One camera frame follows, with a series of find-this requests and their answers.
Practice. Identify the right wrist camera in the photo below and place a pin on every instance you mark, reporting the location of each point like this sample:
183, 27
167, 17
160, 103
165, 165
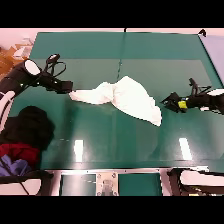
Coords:
194, 86

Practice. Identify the white shirt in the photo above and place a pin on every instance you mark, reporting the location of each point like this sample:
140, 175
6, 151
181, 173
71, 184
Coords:
130, 97

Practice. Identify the red garment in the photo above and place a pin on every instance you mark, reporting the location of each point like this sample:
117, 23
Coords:
20, 151

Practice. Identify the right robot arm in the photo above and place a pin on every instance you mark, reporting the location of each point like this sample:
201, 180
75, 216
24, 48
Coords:
213, 99

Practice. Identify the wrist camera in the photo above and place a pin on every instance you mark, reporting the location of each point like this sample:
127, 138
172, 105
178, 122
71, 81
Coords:
194, 86
53, 59

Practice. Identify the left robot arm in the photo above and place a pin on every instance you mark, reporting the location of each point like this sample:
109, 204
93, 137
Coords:
20, 76

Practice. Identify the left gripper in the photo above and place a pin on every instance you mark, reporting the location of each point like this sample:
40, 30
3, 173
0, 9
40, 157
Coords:
63, 86

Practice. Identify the silver frame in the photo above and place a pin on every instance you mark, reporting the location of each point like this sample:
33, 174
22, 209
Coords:
107, 186

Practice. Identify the black garment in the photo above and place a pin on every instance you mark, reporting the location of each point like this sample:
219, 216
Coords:
30, 126

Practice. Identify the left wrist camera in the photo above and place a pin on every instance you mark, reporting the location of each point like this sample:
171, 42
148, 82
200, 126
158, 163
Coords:
53, 59

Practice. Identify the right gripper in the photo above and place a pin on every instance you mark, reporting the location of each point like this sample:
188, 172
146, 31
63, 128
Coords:
174, 101

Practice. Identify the blue garment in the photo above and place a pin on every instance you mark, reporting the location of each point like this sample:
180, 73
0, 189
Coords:
14, 167

